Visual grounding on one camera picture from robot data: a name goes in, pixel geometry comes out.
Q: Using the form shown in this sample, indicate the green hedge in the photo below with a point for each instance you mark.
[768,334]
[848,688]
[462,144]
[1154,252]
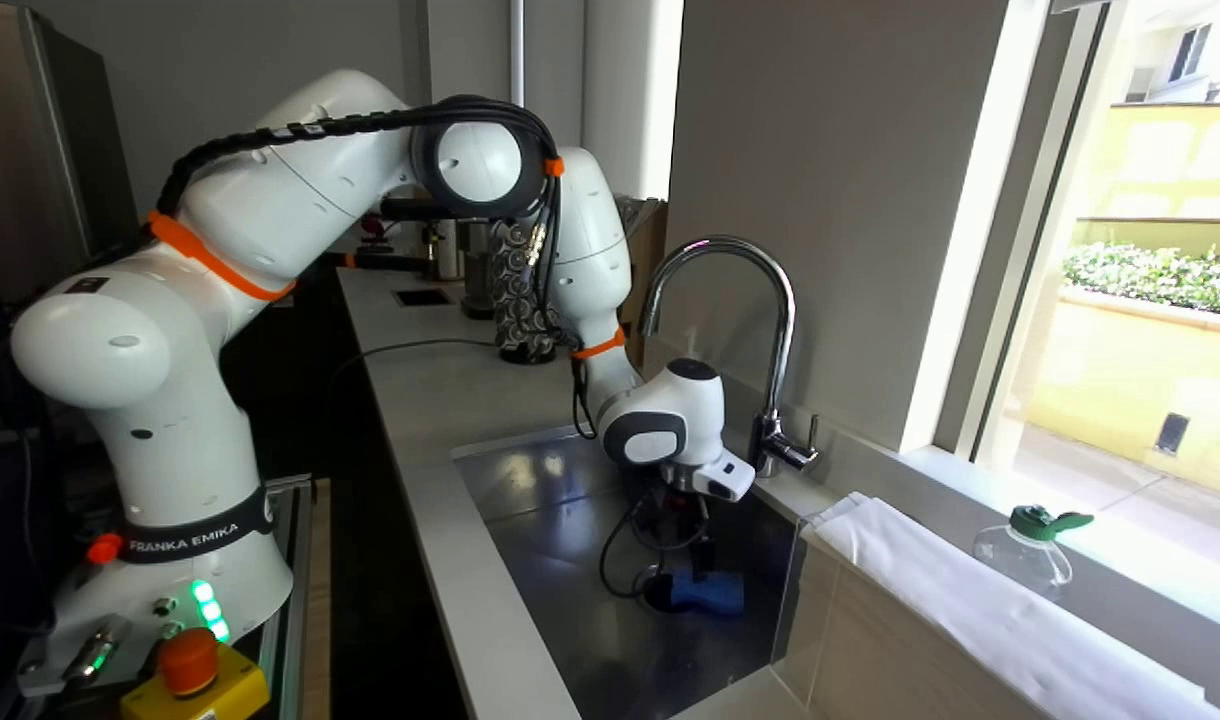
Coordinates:
[1154,279]

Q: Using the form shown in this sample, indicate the chrome gooseneck faucet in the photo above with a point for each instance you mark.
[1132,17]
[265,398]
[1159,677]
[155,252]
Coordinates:
[777,346]

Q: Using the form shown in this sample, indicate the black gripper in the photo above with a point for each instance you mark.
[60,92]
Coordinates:
[686,526]

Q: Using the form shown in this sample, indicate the yellow emergency stop button box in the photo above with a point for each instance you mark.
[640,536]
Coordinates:
[191,665]

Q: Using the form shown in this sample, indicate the grey refrigerator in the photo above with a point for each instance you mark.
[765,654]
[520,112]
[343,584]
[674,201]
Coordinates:
[35,133]

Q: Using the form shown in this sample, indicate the white window frame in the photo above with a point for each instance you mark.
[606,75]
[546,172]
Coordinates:
[980,201]

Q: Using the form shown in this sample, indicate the small dark outdoor box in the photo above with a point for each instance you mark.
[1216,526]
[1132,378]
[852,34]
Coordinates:
[1175,434]

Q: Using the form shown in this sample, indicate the stainless steel sink basin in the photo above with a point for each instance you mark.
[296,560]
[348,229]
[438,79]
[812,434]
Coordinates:
[553,625]

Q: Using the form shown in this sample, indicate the white towel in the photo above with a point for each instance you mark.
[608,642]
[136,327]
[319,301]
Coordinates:
[953,603]

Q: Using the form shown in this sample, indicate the flat black phone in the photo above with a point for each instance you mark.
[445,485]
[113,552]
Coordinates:
[422,297]

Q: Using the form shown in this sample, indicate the wooden rack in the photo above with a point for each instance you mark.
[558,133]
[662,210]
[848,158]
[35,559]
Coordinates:
[649,252]

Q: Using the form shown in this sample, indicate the blue sponge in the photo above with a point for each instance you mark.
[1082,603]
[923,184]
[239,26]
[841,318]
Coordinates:
[716,598]

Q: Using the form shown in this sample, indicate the black stereo camera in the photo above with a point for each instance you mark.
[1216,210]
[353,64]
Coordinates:
[400,210]

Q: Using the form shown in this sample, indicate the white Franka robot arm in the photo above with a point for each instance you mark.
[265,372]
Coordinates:
[155,360]

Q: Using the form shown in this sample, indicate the black white patterned cylinder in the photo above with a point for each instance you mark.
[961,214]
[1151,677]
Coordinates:
[519,301]

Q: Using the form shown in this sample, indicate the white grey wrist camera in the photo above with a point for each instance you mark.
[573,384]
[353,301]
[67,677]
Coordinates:
[731,479]

